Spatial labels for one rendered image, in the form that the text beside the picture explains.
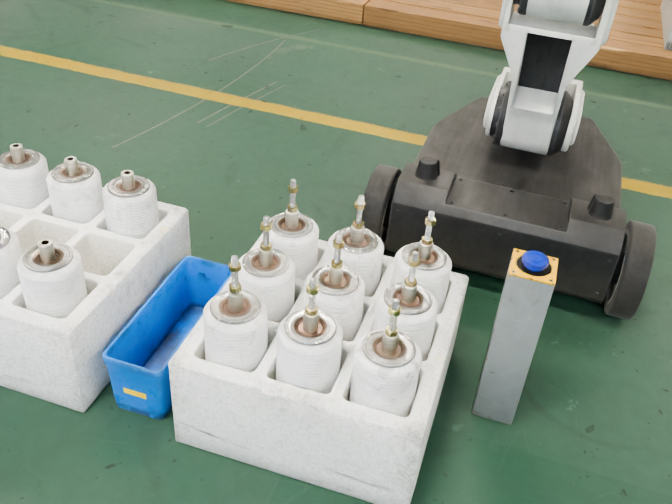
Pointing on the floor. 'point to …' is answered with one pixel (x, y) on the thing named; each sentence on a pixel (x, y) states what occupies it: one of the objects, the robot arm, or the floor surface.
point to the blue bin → (160, 336)
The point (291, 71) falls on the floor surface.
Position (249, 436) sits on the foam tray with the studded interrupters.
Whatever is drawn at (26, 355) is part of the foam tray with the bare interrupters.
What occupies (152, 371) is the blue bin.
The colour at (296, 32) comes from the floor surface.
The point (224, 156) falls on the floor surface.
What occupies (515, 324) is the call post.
